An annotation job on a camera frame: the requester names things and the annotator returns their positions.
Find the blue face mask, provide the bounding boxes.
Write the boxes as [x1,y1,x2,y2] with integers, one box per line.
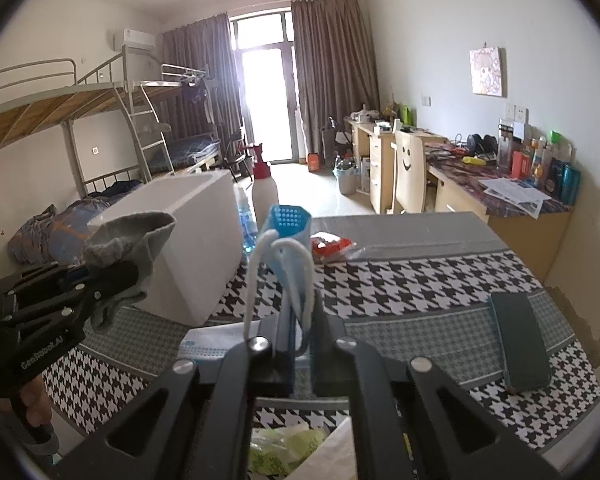
[177,227,316,371]

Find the red snack wrapper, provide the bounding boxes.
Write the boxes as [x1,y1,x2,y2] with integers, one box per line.
[310,232,358,264]

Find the white air conditioner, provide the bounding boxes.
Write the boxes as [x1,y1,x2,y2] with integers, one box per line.
[114,28,157,51]

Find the blue perforated cup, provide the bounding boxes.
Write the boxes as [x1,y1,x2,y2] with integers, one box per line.
[260,204,312,250]

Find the wall picture canvas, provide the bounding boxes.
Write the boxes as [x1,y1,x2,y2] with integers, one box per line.
[469,47,504,98]

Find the white waste bin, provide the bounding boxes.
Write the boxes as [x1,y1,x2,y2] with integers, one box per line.
[334,166,361,196]

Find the orange bag on floor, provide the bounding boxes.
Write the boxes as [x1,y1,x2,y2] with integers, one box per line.
[306,153,321,172]

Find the person's left hand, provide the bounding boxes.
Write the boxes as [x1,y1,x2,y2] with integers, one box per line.
[19,375,52,427]

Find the black folding chair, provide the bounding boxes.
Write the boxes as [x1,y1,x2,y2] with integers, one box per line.
[222,128,253,183]

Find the metal bunk bed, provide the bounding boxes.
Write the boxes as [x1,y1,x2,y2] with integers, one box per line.
[0,47,221,195]

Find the brown curtain left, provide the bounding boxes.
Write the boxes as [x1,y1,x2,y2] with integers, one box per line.
[160,13,242,150]

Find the white red-capped squeeze bottle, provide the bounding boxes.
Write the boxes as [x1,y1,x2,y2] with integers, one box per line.
[250,144,278,229]

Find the white paper towel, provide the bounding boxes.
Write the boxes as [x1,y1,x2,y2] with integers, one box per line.
[287,417,358,480]

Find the teal bottle on desk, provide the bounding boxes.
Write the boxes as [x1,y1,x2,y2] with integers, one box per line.
[560,165,581,206]

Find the wooden desk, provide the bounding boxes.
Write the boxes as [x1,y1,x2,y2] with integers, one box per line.
[348,120,570,282]

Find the brown curtain right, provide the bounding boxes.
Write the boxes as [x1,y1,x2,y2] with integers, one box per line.
[291,0,380,155]

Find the houndstooth tablecloth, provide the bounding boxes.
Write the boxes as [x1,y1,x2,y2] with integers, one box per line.
[44,214,600,468]

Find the green tissue pack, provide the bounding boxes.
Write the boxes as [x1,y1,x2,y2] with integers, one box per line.
[248,422,327,477]

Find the white foam box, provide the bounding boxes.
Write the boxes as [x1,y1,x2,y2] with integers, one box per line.
[88,170,242,327]

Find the papers on desk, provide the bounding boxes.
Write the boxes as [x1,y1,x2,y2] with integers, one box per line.
[478,178,550,219]

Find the brown curtain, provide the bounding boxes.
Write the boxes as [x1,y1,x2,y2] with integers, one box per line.
[291,0,380,155]
[160,13,242,150]

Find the dark smartphone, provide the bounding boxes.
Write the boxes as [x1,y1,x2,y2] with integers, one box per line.
[490,292,552,394]

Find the blue patterned quilt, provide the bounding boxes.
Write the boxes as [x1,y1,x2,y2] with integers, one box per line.
[7,180,142,264]

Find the wooden smiley chair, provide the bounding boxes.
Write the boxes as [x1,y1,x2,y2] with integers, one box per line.
[393,131,427,214]

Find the grey sock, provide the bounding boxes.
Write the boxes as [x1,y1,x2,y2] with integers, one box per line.
[83,211,176,333]

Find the blue liquid bottle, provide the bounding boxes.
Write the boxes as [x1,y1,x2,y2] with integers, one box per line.
[234,184,259,261]

